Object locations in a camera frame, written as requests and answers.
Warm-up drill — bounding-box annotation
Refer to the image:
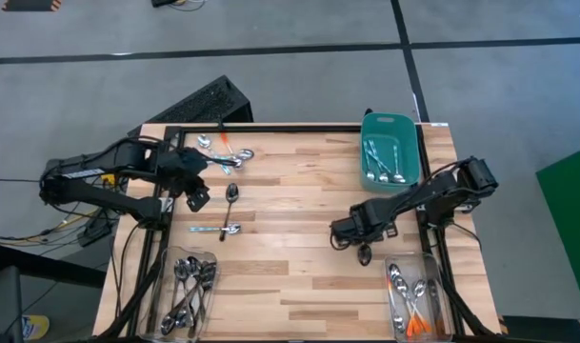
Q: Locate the black looped cable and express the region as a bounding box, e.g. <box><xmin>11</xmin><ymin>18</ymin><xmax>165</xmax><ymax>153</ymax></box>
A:
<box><xmin>330</xmin><ymin>232</ymin><xmax>356</xmax><ymax>252</ymax></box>

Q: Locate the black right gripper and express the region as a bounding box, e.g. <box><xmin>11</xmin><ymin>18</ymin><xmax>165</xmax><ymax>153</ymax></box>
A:
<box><xmin>351</xmin><ymin>198</ymin><xmax>401</xmax><ymax>250</ymax></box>

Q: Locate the clear plastic tray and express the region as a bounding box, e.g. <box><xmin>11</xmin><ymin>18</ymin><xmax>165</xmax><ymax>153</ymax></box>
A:
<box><xmin>149</xmin><ymin>245</ymin><xmax>219</xmax><ymax>343</ymax></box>
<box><xmin>383</xmin><ymin>252</ymin><xmax>455</xmax><ymax>343</ymax></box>

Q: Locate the dark gray furniture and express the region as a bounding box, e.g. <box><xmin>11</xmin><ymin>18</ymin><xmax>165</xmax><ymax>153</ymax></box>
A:
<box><xmin>0</xmin><ymin>144</ymin><xmax>25</xmax><ymax>343</ymax></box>

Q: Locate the green board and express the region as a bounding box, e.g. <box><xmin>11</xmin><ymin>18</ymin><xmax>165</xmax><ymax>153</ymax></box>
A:
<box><xmin>535</xmin><ymin>142</ymin><xmax>580</xmax><ymax>312</ymax></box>

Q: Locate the yellow floor cable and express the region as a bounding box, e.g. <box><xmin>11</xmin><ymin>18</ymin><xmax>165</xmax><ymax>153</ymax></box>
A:
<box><xmin>0</xmin><ymin>209</ymin><xmax>98</xmax><ymax>245</ymax></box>

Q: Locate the teal plastic bin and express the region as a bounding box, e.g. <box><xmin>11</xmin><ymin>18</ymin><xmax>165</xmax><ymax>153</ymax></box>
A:
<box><xmin>359</xmin><ymin>111</ymin><xmax>422</xmax><ymax>194</ymax></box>

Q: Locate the black power adapter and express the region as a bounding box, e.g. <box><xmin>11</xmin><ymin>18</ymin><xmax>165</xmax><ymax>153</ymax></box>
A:
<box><xmin>77</xmin><ymin>222</ymin><xmax>113</xmax><ymax>248</ymax></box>

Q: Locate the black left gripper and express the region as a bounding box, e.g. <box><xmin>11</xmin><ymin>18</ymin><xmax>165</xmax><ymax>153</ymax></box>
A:
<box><xmin>158</xmin><ymin>146</ymin><xmax>211</xmax><ymax>214</ymax></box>

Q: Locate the yellow blue floor sticker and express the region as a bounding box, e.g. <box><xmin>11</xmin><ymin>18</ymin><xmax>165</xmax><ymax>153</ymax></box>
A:
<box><xmin>21</xmin><ymin>313</ymin><xmax>51</xmax><ymax>342</ymax></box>

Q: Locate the black floor device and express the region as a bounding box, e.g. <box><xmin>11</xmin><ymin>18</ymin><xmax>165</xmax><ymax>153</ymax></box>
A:
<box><xmin>150</xmin><ymin>0</ymin><xmax>208</xmax><ymax>11</ymax></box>

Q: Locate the dark mirrored metal spoon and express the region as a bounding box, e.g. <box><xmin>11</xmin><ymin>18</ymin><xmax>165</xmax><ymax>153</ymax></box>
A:
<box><xmin>159</xmin><ymin>278</ymin><xmax>214</xmax><ymax>336</ymax></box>
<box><xmin>357</xmin><ymin>243</ymin><xmax>373</xmax><ymax>268</ymax></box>
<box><xmin>173</xmin><ymin>259</ymin><xmax>190</xmax><ymax>315</ymax></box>
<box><xmin>197</xmin><ymin>261</ymin><xmax>218</xmax><ymax>325</ymax></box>
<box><xmin>219</xmin><ymin>182</ymin><xmax>241</xmax><ymax>243</ymax></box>
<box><xmin>174</xmin><ymin>273</ymin><xmax>218</xmax><ymax>330</ymax></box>
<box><xmin>187</xmin><ymin>255</ymin><xmax>201</xmax><ymax>339</ymax></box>

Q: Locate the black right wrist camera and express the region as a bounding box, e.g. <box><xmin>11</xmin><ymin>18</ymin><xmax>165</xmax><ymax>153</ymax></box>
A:
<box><xmin>330</xmin><ymin>216</ymin><xmax>353</xmax><ymax>238</ymax></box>

